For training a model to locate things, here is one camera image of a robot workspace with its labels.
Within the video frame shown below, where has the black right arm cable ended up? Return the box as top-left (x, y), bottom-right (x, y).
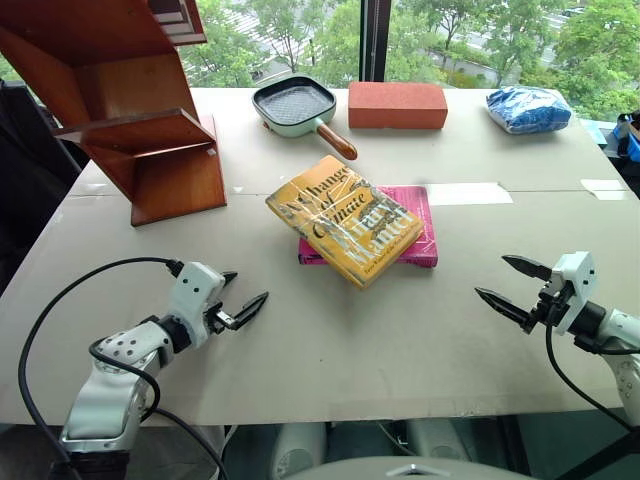
top-left (544, 322), bottom-right (640, 434)

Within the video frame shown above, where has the large white tape strip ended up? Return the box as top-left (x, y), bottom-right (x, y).
top-left (423, 181), bottom-right (515, 207)

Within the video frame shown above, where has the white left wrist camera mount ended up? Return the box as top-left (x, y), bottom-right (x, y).
top-left (169, 261), bottom-right (227, 350)

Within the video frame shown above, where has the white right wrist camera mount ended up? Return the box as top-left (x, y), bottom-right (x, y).
top-left (549, 250), bottom-right (597, 336)

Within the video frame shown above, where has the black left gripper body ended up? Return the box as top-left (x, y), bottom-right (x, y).
top-left (205, 297), bottom-right (238, 335)

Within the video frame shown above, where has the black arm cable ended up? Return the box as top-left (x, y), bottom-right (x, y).
top-left (544, 322), bottom-right (640, 434)
top-left (17, 256), bottom-right (230, 480)

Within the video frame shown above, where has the green square frying pan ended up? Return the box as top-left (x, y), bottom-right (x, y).
top-left (251, 75), bottom-right (359, 162)

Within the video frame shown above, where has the blue box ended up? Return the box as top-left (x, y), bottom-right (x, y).
top-left (614, 111), bottom-right (640, 162)

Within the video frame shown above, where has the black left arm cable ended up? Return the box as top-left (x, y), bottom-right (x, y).
top-left (17, 256), bottom-right (230, 480)

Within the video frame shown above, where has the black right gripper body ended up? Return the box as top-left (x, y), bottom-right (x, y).
top-left (528, 278), bottom-right (576, 335)

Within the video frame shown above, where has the pink book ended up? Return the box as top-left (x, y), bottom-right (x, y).
top-left (297, 185), bottom-right (441, 269)

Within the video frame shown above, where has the white rounded robot leg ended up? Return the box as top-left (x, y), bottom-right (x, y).
top-left (403, 418), bottom-right (472, 462)
top-left (273, 422), bottom-right (329, 476)

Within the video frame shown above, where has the red brick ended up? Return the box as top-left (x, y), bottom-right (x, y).
top-left (347, 81), bottom-right (449, 131)

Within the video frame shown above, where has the dark window frame post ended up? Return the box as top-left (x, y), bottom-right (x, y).
top-left (359, 0), bottom-right (392, 84)

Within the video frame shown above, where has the wooden shelf stand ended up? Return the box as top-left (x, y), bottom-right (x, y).
top-left (0, 0), bottom-right (229, 229)

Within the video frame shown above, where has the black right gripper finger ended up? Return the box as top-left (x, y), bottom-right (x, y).
top-left (473, 287), bottom-right (534, 335)
top-left (501, 254), bottom-right (554, 284)

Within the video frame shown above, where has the blue and white plastic bag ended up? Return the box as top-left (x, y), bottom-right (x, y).
top-left (485, 85), bottom-right (573, 136)

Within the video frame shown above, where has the grey robot torso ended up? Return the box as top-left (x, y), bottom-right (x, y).
top-left (284, 456), bottom-right (537, 480)

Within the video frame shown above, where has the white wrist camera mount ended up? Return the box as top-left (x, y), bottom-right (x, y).
top-left (169, 261), bottom-right (227, 350)
top-left (549, 250), bottom-right (597, 336)

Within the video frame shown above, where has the yellow hardcover book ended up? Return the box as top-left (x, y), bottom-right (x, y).
top-left (264, 154), bottom-right (425, 291)

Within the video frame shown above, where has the small white tape strip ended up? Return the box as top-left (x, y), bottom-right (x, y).
top-left (579, 178), bottom-right (630, 202)

